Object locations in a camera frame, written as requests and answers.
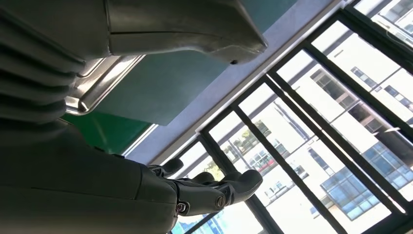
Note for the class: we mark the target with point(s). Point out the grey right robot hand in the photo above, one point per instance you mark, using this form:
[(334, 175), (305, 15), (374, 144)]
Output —
[(80, 193)]

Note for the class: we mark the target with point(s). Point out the electronic scale with steel tray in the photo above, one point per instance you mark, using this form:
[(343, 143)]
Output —
[(96, 87)]

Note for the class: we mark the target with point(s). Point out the white window sill strip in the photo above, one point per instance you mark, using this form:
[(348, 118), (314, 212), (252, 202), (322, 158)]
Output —
[(251, 79)]

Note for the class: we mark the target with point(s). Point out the black framed window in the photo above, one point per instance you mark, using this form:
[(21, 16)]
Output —
[(322, 97)]

